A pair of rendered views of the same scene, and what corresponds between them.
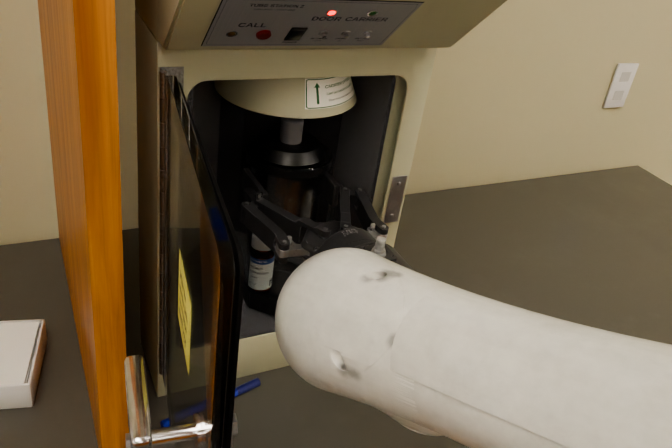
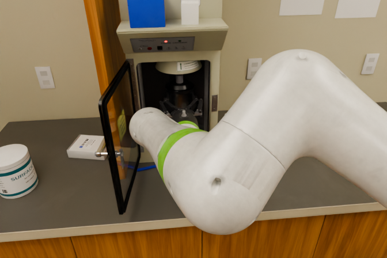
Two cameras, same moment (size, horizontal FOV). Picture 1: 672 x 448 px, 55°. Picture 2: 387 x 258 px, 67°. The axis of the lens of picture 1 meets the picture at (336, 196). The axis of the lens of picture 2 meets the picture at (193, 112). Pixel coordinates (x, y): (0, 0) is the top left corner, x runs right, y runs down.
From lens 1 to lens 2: 0.46 m
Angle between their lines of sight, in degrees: 22
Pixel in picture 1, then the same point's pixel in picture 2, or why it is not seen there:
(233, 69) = (148, 59)
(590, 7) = (345, 29)
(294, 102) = (173, 69)
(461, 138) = not seen: hidden behind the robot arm
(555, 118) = not seen: hidden behind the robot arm
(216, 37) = (136, 49)
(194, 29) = (128, 48)
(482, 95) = not seen: hidden behind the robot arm
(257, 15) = (143, 43)
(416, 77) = (213, 60)
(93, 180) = (102, 88)
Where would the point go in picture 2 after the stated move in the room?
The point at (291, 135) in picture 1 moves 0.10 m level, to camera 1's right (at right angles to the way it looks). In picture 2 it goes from (178, 80) to (203, 84)
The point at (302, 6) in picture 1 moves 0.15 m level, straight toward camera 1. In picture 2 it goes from (155, 40) to (129, 55)
